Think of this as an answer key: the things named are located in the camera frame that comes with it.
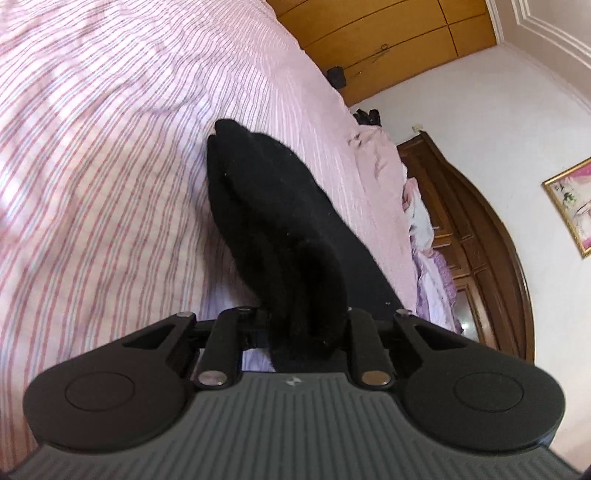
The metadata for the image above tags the pink striped bed sheet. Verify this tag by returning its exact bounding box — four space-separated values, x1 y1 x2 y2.
0 0 420 464

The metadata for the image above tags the pale white cloth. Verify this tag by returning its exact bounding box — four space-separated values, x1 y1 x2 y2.
401 177 435 251

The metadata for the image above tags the black sock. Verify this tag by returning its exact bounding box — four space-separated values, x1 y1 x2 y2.
205 119 408 374

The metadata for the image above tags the dark wooden headboard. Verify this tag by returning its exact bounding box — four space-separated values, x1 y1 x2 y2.
396 131 536 363

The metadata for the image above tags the purple lace pillow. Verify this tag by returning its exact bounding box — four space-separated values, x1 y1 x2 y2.
412 248 463 334

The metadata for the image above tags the light wooden wardrobe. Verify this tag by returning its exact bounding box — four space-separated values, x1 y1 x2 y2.
267 0 500 108

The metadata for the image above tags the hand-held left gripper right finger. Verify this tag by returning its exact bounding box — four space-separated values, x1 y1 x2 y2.
346 307 468 388

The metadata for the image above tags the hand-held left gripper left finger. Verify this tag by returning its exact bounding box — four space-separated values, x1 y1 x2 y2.
121 305 269 389

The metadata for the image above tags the gold framed picture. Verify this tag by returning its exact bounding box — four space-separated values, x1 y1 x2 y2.
542 157 591 258

